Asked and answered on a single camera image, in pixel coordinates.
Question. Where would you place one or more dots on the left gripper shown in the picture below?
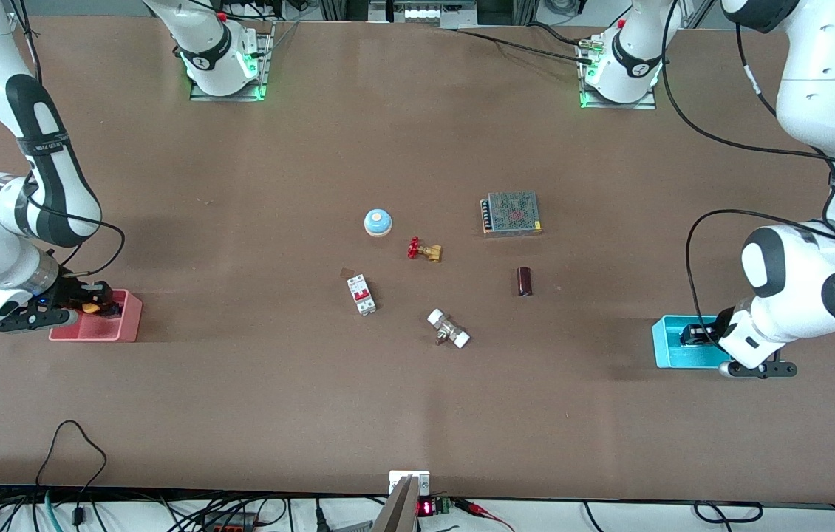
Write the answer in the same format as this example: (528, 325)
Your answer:
(710, 329)

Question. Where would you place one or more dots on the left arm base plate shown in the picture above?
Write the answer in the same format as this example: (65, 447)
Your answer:
(646, 106)

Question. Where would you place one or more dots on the pink plastic bin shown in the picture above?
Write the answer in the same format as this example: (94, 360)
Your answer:
(122, 329)

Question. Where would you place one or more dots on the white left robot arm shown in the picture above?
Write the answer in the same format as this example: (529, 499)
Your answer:
(824, 74)

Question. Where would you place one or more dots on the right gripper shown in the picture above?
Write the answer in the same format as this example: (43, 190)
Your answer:
(70, 292)

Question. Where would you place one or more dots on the white terminal device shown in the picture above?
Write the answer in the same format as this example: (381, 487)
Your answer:
(432, 10)

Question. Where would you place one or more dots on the dark red cylinder capacitor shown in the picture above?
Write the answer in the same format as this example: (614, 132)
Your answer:
(525, 281)

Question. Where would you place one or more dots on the metal mesh power supply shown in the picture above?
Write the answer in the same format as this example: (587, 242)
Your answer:
(511, 214)

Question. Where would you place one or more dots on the grey metal bar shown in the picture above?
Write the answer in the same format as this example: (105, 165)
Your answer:
(397, 513)

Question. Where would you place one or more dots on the red digit display module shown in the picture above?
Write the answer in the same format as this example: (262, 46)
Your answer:
(425, 508)

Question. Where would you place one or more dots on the yellow push button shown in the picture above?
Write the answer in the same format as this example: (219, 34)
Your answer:
(91, 306)

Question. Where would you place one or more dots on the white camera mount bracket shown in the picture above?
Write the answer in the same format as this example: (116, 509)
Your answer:
(397, 479)

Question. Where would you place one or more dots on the cyan plastic bin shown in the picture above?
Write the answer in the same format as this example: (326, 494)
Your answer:
(665, 347)

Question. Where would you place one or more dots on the white red circuit breaker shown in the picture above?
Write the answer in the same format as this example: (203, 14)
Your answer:
(361, 294)

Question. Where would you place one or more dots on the metal fitting white ends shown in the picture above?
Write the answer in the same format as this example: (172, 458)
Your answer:
(448, 329)

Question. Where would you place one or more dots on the blue round bell button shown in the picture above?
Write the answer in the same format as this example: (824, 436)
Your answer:
(378, 221)

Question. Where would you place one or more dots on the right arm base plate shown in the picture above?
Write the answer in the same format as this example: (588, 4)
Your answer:
(267, 74)

